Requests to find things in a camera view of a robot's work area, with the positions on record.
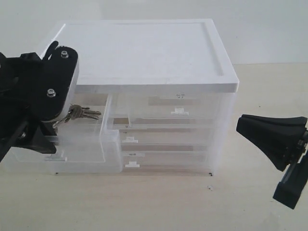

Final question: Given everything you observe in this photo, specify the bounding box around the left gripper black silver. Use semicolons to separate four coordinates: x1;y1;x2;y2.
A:
0;41;79;158

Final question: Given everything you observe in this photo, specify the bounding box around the white plastic drawer cabinet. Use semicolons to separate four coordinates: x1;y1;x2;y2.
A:
43;18;240;176

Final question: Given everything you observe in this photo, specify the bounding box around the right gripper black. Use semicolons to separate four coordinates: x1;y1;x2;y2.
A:
236;115;308;209

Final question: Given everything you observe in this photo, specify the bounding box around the key bunch with blue tag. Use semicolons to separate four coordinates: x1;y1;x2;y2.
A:
52;104;101;129

